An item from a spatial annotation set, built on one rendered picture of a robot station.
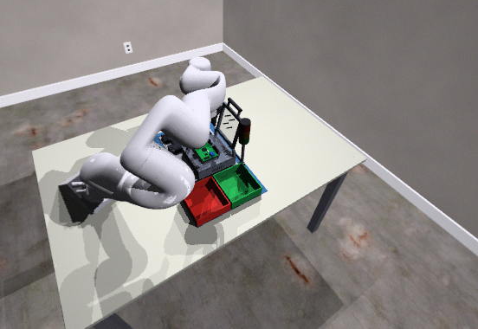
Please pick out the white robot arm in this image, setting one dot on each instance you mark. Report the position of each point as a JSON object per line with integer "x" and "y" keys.
{"x": 146, "y": 174}

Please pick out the green circuit board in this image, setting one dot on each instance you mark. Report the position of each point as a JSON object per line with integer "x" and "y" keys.
{"x": 206, "y": 152}

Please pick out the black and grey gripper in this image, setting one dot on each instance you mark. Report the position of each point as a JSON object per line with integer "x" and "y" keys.
{"x": 214, "y": 115}

